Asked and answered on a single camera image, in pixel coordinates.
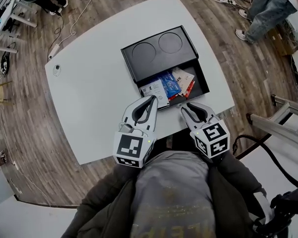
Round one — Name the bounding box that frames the white cable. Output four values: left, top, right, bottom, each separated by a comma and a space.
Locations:
59, 0, 102, 46

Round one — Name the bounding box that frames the small shiny red packet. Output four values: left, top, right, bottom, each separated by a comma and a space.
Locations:
178, 80, 196, 99

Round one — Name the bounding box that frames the cardboard box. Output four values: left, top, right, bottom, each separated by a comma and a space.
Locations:
268, 23, 298, 57

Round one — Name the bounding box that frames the blue packet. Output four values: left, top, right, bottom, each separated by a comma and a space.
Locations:
152, 71, 183, 101

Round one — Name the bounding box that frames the beige packet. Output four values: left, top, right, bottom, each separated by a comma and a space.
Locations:
171, 67, 195, 91

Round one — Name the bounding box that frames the person's torso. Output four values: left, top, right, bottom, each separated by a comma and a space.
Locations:
74, 150, 266, 238

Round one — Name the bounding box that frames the black harness gear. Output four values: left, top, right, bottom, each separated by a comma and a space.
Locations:
253, 182, 298, 238

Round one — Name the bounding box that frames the round wooden stool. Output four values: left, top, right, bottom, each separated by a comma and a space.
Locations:
0, 80, 15, 107

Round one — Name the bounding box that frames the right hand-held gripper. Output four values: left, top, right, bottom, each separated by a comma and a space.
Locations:
180, 102, 231, 160

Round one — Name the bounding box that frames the white printed packet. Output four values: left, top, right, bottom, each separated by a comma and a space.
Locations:
139, 79, 170, 109

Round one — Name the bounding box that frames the white desk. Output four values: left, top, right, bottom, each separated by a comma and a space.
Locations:
0, 0, 38, 54

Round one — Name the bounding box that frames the person's left forearm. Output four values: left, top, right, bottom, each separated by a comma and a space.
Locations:
83, 164, 142, 215

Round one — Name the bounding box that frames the black drawer box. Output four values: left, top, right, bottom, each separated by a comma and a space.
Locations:
120, 25, 211, 112

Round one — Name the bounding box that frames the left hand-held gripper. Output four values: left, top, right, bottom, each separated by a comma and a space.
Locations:
112, 95, 159, 169

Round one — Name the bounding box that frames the person's right forearm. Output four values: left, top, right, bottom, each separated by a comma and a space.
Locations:
208, 152, 264, 200

